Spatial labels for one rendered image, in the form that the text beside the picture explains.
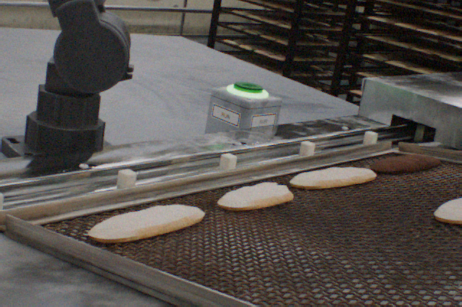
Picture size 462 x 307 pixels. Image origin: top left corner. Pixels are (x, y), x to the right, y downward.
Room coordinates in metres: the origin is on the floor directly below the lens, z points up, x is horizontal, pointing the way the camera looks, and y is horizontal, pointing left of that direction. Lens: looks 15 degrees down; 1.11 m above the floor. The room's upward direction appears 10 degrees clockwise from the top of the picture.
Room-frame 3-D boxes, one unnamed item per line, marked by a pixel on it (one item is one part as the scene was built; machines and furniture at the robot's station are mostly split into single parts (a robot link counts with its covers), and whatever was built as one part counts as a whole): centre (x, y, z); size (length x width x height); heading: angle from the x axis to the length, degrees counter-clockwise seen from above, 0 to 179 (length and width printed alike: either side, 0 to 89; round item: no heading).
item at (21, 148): (0.83, 0.19, 0.86); 0.12 x 0.09 x 0.08; 129
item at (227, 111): (0.99, -0.01, 0.84); 0.08 x 0.08 x 0.11; 49
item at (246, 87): (1.00, -0.01, 0.90); 0.04 x 0.04 x 0.02
